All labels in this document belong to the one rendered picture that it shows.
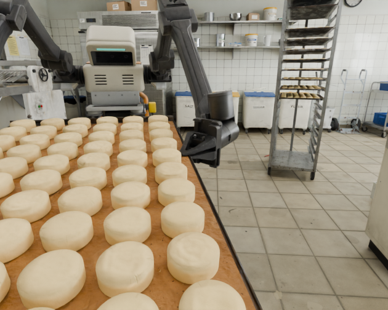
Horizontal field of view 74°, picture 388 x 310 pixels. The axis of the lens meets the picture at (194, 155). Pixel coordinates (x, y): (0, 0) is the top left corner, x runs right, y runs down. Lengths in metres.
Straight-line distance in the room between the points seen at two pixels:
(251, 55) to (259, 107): 1.14
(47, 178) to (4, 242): 0.12
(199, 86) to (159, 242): 0.51
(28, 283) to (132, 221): 0.10
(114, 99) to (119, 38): 0.27
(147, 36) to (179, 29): 3.82
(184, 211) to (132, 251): 0.08
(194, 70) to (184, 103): 4.07
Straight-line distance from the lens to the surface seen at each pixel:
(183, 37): 0.81
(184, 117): 4.84
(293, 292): 1.64
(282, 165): 2.94
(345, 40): 5.97
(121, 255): 0.26
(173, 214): 0.30
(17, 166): 0.47
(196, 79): 0.73
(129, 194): 0.34
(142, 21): 4.74
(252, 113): 4.87
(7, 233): 0.32
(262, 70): 5.49
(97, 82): 1.32
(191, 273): 0.24
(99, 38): 1.27
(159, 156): 0.43
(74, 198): 0.35
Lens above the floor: 1.12
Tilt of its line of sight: 18 degrees down
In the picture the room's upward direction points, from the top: straight up
